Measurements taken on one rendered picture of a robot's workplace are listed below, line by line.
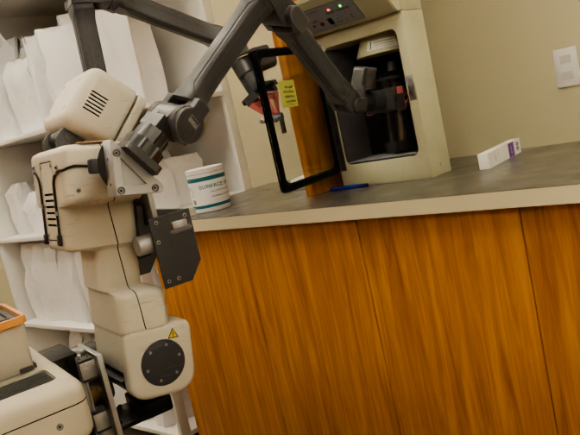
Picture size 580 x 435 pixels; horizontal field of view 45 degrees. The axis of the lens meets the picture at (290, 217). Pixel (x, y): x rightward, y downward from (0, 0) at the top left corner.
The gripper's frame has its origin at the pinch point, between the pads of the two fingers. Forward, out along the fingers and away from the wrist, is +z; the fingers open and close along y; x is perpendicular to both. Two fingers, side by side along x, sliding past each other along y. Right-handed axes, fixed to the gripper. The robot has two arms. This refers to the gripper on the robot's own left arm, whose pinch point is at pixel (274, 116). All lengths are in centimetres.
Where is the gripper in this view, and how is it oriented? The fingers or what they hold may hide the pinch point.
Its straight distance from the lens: 201.2
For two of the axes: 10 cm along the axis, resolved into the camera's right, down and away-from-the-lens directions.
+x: -5.9, 2.5, -7.7
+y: -6.2, 4.8, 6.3
